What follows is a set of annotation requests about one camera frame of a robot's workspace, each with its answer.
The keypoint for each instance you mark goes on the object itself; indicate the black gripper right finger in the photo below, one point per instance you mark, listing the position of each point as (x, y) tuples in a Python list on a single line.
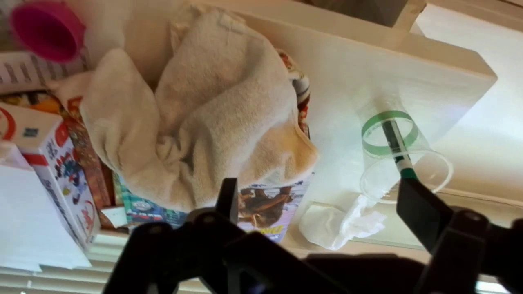
[(474, 250)]

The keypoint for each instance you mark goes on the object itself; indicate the orange-brown game box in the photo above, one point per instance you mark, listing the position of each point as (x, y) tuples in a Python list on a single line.
[(92, 157)]

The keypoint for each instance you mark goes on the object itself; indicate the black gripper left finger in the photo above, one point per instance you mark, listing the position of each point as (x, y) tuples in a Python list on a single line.
[(164, 255)]

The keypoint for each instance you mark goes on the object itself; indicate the cream towel with red print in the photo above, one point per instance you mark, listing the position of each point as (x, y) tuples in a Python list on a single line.
[(217, 103)]

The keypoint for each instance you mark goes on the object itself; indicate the white box with sun print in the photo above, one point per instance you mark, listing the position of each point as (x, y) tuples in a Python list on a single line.
[(33, 67)]

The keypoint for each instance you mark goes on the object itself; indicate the white crumpled tissue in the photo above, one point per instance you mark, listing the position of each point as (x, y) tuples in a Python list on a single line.
[(343, 222)]

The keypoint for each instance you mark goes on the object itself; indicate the white paper sheet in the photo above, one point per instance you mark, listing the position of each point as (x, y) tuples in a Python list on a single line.
[(26, 217)]

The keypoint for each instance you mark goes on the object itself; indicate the green marker pen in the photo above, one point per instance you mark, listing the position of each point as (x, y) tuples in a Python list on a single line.
[(397, 149)]

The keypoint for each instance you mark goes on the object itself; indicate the pink plastic bowl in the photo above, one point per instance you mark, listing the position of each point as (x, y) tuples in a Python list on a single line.
[(49, 26)]

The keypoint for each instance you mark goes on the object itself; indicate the white wooden dresser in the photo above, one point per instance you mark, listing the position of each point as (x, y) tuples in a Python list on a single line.
[(353, 65)]

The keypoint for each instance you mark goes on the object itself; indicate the Thomas train puzzle box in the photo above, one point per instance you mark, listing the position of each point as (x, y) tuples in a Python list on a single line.
[(147, 209)]

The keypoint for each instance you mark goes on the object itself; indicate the white window blinds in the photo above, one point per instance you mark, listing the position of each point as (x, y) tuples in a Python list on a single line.
[(49, 279)]

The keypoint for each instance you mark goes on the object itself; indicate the white Twister game box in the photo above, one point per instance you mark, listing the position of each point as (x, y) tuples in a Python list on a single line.
[(54, 168)]

